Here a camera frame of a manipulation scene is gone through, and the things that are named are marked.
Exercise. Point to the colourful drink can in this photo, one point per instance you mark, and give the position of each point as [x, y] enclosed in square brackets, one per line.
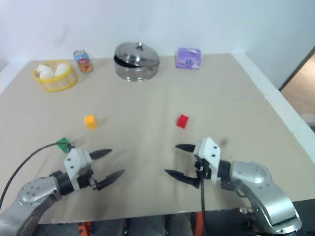
[83, 61]

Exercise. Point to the orange cube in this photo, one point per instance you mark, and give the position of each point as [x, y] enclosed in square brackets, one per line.
[91, 121]

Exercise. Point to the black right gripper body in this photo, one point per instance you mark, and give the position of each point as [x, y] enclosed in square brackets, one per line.
[203, 170]

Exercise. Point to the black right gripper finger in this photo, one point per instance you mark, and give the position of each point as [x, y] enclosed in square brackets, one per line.
[183, 178]
[187, 148]

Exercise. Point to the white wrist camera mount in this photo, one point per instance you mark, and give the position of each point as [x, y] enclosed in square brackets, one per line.
[76, 159]
[209, 153]

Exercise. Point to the stainless steel pot lid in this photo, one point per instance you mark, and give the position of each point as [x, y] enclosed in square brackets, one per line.
[137, 52]

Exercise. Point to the white steamed bun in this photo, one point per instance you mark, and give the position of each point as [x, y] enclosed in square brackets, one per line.
[41, 67]
[61, 69]
[46, 74]

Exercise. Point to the orange frame post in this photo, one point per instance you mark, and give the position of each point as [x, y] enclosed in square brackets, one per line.
[197, 225]
[84, 228]

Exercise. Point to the yellow steamer basket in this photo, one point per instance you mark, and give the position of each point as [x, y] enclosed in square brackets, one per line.
[59, 83]

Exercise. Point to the green cube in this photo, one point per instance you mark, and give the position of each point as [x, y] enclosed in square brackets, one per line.
[62, 145]

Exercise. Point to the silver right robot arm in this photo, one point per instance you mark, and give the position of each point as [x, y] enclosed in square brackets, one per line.
[258, 177]

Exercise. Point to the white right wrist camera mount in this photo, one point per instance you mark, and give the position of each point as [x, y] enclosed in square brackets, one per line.
[209, 153]

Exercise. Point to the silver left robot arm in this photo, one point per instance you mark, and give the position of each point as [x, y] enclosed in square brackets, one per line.
[32, 194]

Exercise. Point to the red cube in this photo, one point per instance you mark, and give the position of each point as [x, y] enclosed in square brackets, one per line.
[182, 121]

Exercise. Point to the purple tissue pack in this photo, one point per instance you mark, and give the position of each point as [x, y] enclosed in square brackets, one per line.
[188, 59]

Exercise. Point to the beige table mat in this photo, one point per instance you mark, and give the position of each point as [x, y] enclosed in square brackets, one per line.
[147, 103]

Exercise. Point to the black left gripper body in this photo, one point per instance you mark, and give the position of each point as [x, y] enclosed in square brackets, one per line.
[86, 180]

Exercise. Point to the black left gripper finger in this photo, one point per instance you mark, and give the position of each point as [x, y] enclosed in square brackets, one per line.
[110, 178]
[101, 153]

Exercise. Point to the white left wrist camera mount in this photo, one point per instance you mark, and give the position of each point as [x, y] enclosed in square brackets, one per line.
[76, 159]

